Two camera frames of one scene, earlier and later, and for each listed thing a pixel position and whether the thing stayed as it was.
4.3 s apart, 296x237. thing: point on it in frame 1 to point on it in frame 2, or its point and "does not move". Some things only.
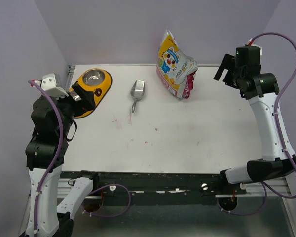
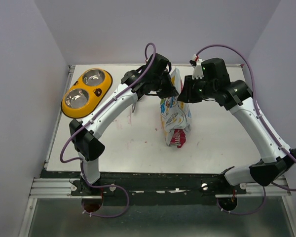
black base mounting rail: (158, 188) does not move
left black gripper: (88, 100) to (170, 90)
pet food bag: (175, 69) to (176, 115)
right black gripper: (228, 62) to (186, 95)
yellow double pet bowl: (97, 81) does not move
